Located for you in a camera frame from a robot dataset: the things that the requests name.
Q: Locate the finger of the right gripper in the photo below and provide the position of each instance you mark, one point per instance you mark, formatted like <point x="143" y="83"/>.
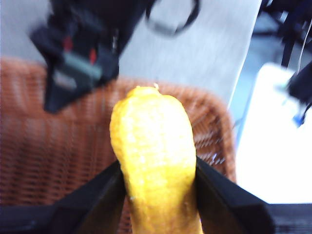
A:
<point x="58" y="97"/>

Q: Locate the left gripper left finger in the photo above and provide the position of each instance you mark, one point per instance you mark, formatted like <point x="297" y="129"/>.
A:
<point x="73" y="214"/>

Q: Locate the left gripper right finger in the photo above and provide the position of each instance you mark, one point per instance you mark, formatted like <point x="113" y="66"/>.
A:
<point x="226" y="209"/>

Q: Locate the yellow toy corn cob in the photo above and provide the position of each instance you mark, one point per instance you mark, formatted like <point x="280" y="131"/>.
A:
<point x="156" y="151"/>

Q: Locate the brown woven wicker basket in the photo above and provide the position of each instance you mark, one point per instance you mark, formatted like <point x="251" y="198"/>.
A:
<point x="36" y="146"/>

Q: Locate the black equipment stand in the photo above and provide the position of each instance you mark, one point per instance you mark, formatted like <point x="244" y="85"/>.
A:
<point x="292" y="24"/>

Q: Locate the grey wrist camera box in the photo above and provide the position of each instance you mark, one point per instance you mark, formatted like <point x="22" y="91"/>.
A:
<point x="80" y="65"/>

